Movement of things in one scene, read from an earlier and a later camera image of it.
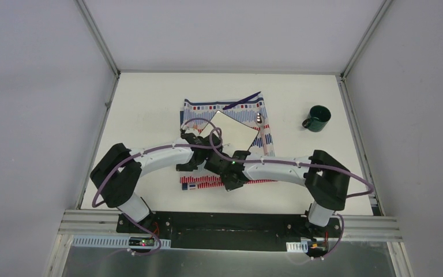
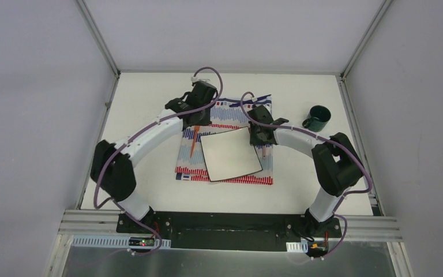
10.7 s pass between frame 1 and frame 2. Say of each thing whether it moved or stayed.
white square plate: moved
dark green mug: stayed
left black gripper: moved
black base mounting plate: stayed
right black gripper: moved
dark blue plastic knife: moved
